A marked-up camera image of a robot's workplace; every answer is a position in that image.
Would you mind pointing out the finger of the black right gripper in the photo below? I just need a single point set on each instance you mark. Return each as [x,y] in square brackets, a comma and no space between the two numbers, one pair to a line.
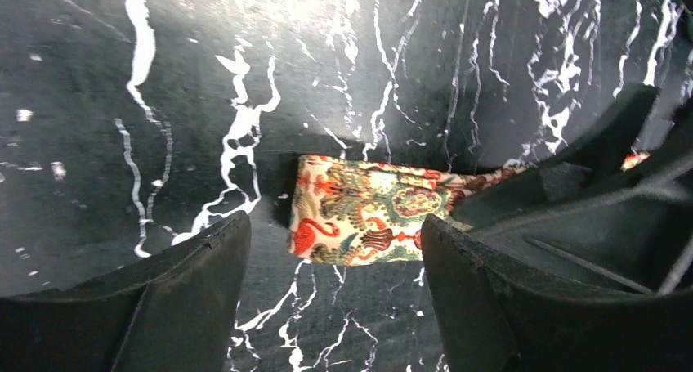
[583,215]

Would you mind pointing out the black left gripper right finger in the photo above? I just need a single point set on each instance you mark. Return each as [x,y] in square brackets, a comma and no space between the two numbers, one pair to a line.
[497,313]

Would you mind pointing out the cream flamingo paisley tie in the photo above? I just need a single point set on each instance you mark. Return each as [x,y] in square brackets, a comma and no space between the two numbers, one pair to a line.
[356,213]

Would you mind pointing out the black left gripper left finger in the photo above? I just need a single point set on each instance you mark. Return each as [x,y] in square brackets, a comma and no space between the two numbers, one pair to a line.
[173,311]

